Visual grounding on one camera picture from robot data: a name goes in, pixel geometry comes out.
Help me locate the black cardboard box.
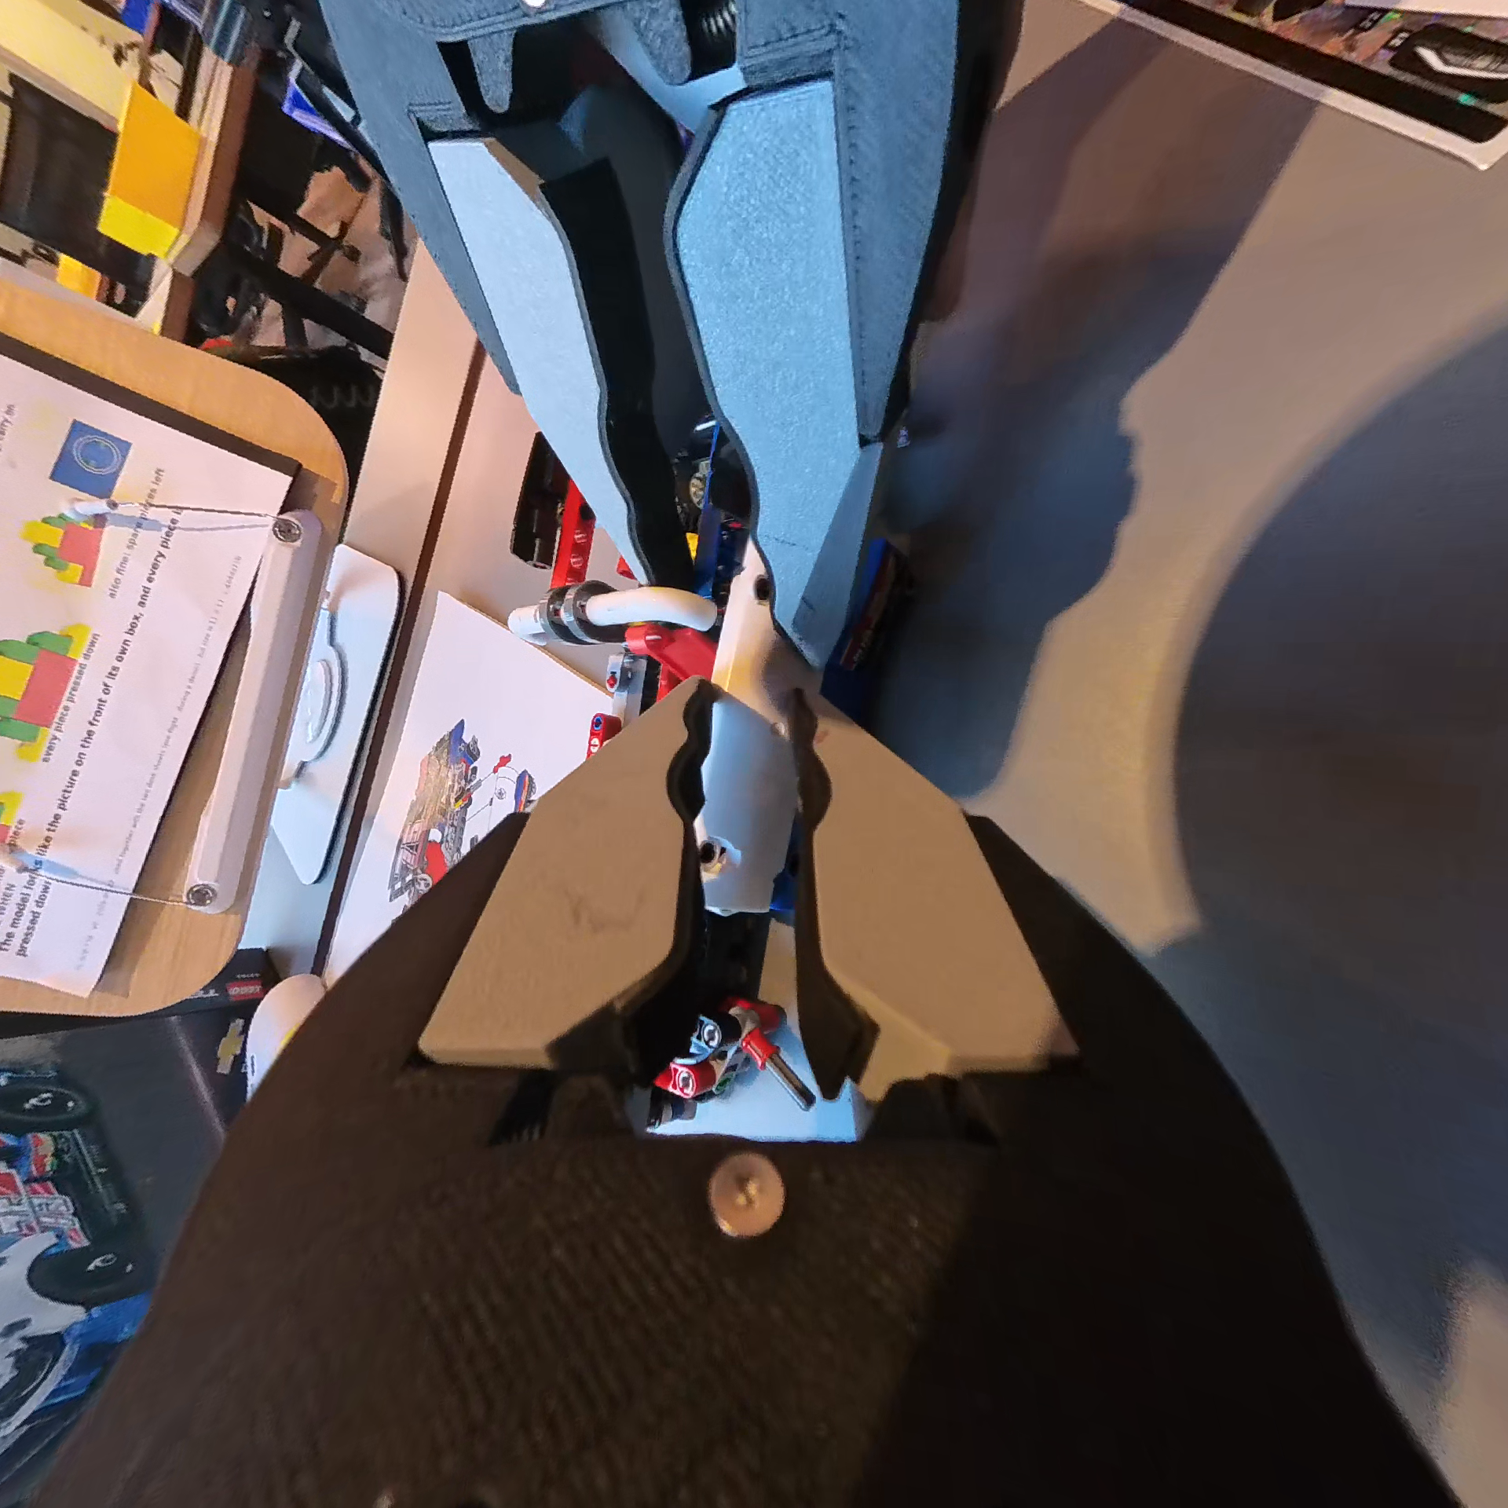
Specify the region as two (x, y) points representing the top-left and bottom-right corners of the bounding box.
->
(0, 949), (289, 1508)

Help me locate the grey desk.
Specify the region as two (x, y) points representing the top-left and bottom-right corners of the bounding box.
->
(241, 0), (1508, 1415)

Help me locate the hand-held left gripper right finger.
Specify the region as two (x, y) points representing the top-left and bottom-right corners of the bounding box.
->
(786, 690), (1079, 1098)

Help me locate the printed instruction sheet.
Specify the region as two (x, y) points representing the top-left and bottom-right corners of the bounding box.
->
(0, 355), (296, 986)

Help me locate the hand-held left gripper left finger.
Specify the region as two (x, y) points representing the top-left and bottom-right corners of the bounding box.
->
(418, 681), (724, 1074)

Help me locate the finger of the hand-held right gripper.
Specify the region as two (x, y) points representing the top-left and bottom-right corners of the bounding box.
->
(663, 82), (887, 676)
(427, 135), (698, 593)

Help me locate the white blue brick panel assembly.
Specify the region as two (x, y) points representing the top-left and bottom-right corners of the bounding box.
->
(689, 536), (917, 918)

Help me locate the toy brick vehicle model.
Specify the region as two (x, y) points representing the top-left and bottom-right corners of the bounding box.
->
(506, 414), (817, 1116)

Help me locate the holographic sticker sheet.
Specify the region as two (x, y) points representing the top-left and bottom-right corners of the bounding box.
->
(1077, 0), (1508, 173)

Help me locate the yellow plastic bin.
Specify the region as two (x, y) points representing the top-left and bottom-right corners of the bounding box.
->
(93, 83), (208, 256)

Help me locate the open instruction booklet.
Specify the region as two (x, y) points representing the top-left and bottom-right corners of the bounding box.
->
(253, 590), (614, 1064)

